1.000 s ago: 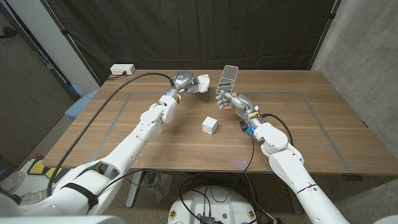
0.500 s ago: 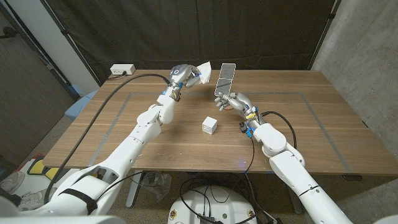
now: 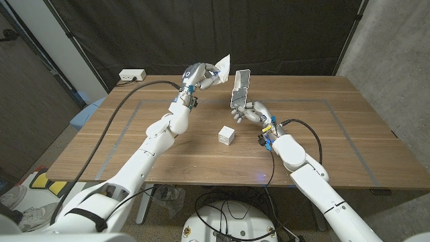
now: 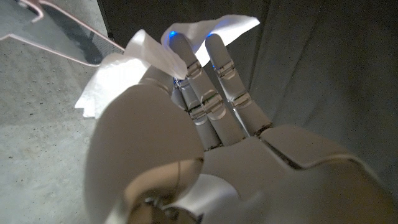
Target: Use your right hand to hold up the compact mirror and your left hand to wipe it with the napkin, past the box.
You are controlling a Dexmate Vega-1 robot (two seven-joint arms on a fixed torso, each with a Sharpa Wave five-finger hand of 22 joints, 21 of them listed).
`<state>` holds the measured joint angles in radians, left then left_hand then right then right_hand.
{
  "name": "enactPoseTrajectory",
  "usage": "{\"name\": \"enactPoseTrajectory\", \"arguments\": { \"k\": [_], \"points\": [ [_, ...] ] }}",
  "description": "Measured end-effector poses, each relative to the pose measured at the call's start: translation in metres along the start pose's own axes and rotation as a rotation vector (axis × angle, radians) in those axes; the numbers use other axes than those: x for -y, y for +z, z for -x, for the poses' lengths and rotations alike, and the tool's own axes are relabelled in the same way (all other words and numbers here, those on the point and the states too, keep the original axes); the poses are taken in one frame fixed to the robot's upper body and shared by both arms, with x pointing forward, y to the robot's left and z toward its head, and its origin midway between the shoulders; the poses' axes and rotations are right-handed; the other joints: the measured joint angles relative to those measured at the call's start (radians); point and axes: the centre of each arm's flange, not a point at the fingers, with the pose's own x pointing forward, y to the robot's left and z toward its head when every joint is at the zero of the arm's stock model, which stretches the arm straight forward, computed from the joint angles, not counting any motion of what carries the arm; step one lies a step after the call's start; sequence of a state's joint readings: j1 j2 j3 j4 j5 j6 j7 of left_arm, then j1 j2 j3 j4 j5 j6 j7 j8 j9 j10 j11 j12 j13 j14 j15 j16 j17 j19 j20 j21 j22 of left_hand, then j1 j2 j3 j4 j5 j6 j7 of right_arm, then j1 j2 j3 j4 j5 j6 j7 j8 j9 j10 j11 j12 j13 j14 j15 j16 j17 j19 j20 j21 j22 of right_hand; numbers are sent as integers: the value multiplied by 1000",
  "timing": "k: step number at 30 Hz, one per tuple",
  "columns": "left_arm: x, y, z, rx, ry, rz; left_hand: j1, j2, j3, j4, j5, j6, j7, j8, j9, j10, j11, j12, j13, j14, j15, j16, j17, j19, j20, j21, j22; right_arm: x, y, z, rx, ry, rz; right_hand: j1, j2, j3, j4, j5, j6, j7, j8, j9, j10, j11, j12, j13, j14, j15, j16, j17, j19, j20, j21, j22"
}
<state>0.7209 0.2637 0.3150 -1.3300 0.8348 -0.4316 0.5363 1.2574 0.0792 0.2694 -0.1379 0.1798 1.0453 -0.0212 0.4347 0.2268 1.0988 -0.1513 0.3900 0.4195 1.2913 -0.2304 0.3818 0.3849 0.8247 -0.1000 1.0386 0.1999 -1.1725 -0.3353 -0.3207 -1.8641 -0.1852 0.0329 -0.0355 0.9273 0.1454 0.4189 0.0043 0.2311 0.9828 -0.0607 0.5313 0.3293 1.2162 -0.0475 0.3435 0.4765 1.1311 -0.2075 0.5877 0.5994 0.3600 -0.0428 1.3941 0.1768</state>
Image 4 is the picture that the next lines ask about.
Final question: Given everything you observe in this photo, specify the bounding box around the black backdrop curtain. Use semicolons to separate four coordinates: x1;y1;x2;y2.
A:
96;0;398;200

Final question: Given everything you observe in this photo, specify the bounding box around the pink-rimmed folding compact mirror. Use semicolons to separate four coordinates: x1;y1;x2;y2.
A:
0;0;126;68

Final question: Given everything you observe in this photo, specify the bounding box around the white paper napkin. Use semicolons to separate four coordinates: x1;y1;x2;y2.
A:
74;14;261;119

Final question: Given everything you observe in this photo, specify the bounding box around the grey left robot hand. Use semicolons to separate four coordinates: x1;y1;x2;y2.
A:
83;30;398;224

